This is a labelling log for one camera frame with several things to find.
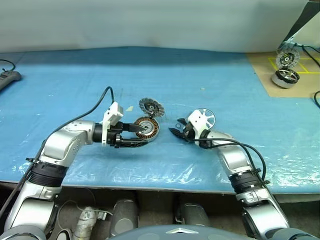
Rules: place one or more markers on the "motor housing with copper windings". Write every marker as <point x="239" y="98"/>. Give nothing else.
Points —
<point x="153" y="134"/>

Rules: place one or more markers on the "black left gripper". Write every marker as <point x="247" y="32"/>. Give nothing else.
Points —
<point x="115" y="130"/>

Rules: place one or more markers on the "spare silver motor lid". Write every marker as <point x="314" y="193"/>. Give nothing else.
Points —
<point x="287" y="58"/>

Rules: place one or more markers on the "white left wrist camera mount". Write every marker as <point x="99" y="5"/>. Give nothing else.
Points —
<point x="113" y="112"/>

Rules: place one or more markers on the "white panel with black edge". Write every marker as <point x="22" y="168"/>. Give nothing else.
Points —
<point x="308" y="27"/>

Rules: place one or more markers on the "motor rotor on cardboard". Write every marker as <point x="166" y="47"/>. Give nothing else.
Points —
<point x="280" y="81"/>

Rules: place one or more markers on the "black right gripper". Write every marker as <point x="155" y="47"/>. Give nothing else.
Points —
<point x="188" y="133"/>

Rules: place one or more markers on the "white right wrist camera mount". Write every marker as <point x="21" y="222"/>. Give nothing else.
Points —
<point x="197" y="120"/>

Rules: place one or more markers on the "grey robot torso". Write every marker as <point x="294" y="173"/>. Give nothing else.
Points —
<point x="160" y="233"/>

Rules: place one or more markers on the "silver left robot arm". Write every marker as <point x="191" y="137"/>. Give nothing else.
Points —
<point x="62" y="142"/>

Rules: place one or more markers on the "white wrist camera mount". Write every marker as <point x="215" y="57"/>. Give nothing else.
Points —
<point x="197" y="120"/>
<point x="113" y="112"/>

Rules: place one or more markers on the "brown cardboard sheet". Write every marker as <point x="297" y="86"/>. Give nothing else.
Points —
<point x="263" y="75"/>

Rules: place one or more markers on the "white spoked rotor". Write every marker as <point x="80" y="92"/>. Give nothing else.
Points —
<point x="210" y="117"/>

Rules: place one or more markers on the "blue foam mat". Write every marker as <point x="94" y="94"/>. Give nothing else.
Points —
<point x="75" y="75"/>

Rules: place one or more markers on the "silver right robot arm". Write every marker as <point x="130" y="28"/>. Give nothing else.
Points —
<point x="235" y="160"/>

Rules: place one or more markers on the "white wrapped bundle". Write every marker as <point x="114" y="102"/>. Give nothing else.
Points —
<point x="86" y="221"/>

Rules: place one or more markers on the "dark grey rounded cylinder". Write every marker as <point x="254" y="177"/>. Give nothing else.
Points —
<point x="125" y="216"/>
<point x="193" y="215"/>

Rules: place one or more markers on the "yellow tape grid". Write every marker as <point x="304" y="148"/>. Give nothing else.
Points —
<point x="303" y="71"/>

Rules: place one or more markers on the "small white connector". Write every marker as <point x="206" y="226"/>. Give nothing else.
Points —
<point x="101" y="215"/>

